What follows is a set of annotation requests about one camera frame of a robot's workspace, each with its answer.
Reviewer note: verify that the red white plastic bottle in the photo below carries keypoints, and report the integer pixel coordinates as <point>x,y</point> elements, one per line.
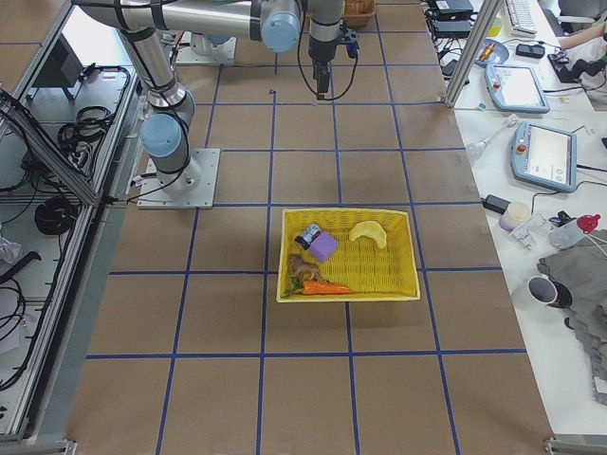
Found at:
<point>573,232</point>

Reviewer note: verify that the lower teach pendant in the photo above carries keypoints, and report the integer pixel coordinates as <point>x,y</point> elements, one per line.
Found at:
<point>544,156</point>

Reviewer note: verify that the brown wicker basket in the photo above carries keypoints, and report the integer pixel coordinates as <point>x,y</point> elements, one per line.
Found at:
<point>358,13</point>

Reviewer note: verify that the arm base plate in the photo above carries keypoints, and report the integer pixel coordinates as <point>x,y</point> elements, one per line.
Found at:
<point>195,188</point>
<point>198,49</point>

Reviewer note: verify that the white keyboard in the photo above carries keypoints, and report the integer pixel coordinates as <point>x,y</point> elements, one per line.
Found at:
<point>518,18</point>

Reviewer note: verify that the orange carrot toy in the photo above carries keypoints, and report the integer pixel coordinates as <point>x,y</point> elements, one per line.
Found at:
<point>317,288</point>

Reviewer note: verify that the blue plate with items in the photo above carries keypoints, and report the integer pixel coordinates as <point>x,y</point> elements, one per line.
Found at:
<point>491,52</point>

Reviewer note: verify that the yellow plastic basket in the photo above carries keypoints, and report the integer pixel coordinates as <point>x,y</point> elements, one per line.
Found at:
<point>371,272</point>

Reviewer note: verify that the teach pendant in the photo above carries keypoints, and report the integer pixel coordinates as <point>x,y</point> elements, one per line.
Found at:
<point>515,89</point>
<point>544,156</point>

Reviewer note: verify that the small silver black can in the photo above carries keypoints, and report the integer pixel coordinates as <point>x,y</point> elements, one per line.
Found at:
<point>308,236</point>

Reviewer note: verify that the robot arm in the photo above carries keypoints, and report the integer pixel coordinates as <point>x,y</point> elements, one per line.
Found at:
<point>276,24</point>
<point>164,134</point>

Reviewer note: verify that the camera mount black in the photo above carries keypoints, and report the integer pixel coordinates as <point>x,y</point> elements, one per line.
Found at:
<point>349,38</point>

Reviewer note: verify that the upper teach pendant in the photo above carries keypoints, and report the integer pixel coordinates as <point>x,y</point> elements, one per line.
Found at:
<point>515,89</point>

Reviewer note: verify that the white black mug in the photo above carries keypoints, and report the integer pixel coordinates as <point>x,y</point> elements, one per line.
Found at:
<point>548,292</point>

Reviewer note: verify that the black monitor on shelf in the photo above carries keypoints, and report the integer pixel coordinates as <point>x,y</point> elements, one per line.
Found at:
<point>62,69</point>

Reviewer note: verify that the white cup on desk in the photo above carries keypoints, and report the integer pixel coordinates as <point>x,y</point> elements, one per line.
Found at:
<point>516,213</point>

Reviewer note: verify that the grey cloth on desk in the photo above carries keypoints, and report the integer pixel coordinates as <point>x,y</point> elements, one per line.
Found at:
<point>582,270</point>

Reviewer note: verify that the pale yellow banana toy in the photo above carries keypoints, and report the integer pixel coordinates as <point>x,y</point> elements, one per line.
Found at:
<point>369,229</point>

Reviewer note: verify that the dark brown item in basket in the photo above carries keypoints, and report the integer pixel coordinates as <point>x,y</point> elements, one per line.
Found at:
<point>302,270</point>

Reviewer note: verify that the purple foam block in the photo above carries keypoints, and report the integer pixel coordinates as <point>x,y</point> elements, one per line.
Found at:
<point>323,247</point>

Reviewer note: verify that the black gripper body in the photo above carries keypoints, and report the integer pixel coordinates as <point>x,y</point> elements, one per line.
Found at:
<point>321,53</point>

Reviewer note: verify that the aluminium frame post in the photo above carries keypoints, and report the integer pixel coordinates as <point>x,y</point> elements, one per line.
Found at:
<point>487,13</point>

